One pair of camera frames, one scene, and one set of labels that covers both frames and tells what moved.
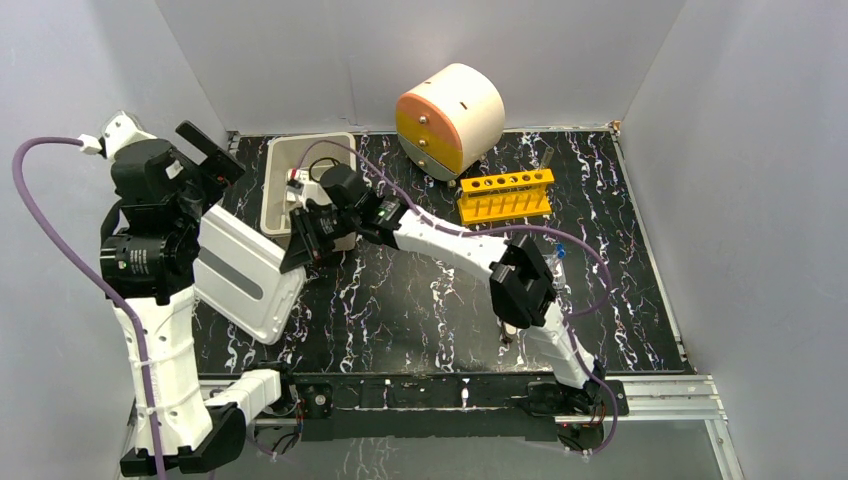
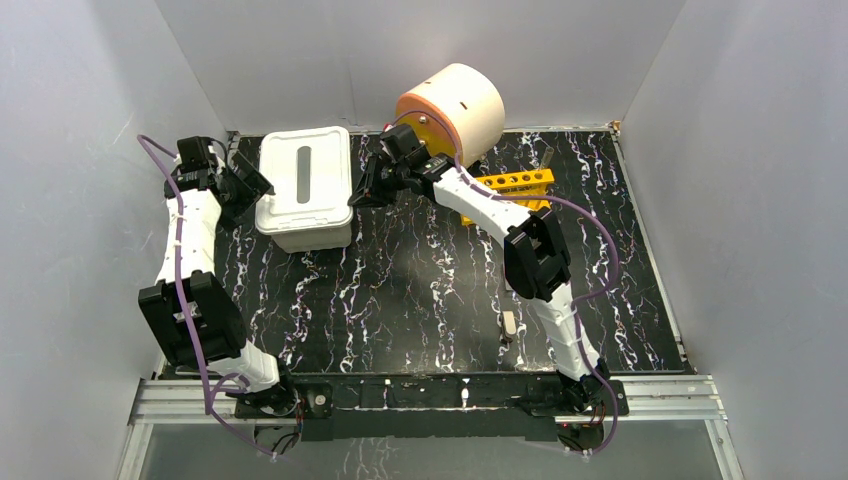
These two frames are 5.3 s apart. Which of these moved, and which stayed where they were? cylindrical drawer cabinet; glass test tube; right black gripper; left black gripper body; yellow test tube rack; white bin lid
Moved: left black gripper body; right black gripper; white bin lid
Stayed: yellow test tube rack; cylindrical drawer cabinet; glass test tube
